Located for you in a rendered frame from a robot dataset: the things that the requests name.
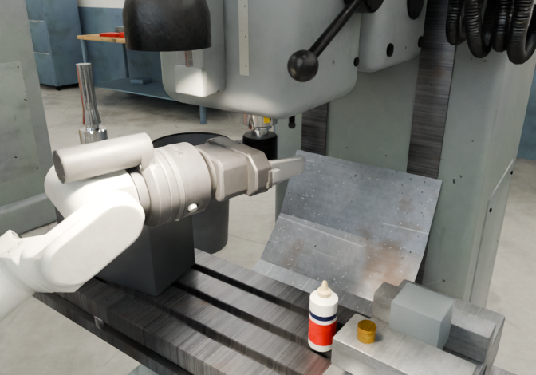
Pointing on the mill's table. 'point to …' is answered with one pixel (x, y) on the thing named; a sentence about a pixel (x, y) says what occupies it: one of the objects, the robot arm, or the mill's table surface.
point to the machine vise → (474, 321)
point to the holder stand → (152, 257)
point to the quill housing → (277, 45)
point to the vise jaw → (392, 354)
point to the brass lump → (366, 331)
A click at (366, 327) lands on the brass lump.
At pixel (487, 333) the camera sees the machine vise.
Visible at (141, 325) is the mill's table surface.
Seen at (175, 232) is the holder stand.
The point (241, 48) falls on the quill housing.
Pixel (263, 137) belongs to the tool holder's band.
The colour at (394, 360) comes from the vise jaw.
